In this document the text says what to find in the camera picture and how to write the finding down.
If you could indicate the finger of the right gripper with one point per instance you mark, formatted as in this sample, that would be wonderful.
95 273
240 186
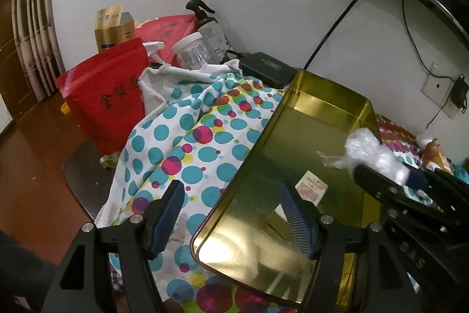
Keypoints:
388 193
436 183

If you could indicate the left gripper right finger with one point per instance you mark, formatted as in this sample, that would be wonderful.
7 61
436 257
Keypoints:
321 239

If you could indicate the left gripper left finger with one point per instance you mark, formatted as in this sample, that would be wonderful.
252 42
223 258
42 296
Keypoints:
141 238

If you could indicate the white plastic bundle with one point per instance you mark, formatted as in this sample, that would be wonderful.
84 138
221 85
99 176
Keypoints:
363 148

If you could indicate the gold metal tin box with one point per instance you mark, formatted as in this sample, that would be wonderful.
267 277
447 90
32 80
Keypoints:
253 261

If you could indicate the brown haired figurine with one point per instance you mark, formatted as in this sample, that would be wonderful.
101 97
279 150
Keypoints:
433 158

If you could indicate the paper slip label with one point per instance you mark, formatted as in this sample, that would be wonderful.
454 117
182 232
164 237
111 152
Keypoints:
311 188

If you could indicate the black power adapter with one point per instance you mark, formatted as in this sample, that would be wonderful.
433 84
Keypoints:
459 93

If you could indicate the polka dot tablecloth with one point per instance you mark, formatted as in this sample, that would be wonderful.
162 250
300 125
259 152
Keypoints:
199 128

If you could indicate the black set-top box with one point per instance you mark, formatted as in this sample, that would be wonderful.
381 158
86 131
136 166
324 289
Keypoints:
272 72

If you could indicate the red gift bag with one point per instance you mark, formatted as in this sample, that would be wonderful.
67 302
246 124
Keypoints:
103 93

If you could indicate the white spray bottle head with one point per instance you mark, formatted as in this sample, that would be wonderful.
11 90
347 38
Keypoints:
152 48

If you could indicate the clear plastic jar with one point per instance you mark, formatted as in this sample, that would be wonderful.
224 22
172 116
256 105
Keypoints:
191 52

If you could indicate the wooden door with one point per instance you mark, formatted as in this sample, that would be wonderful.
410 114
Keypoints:
31 60

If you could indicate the black spray bottle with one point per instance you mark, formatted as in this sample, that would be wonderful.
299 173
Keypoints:
210 29

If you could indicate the gold cardboard box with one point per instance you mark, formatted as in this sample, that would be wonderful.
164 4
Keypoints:
113 26

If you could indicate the white wall socket plate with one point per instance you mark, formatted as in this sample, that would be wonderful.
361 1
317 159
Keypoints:
438 90

